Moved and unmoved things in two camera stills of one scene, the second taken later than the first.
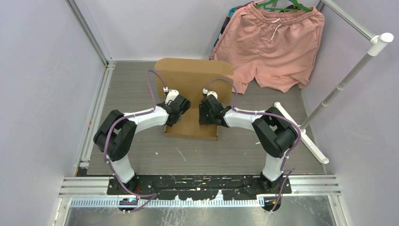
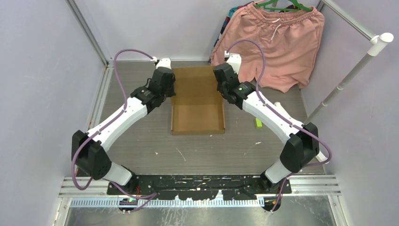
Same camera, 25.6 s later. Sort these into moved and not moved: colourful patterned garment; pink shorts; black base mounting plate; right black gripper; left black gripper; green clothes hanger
Moved: right black gripper; left black gripper
Not moved: black base mounting plate; green clothes hanger; pink shorts; colourful patterned garment
